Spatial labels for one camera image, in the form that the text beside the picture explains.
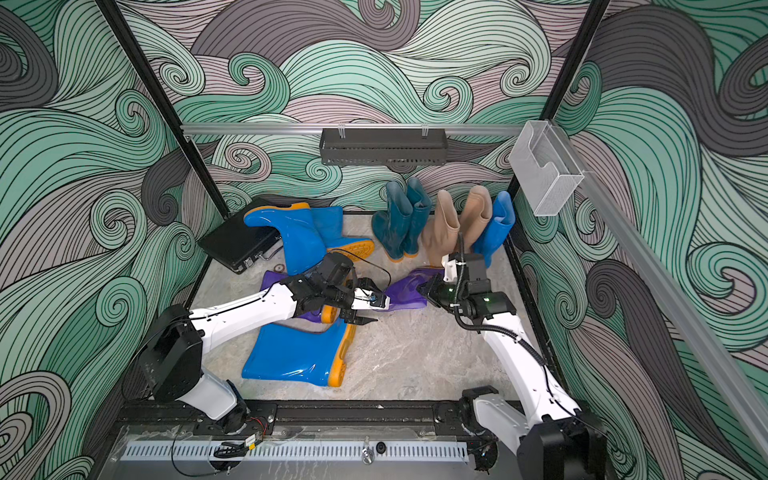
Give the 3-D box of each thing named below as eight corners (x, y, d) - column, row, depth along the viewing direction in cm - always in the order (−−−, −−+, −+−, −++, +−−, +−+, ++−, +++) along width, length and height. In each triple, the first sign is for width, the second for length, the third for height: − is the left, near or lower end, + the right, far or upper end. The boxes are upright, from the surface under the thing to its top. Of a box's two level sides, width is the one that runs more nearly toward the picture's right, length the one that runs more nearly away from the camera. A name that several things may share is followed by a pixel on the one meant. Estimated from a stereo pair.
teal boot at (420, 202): (405, 265, 106) (411, 213, 86) (402, 230, 117) (407, 178, 97) (422, 265, 106) (432, 213, 86) (418, 230, 117) (426, 178, 97)
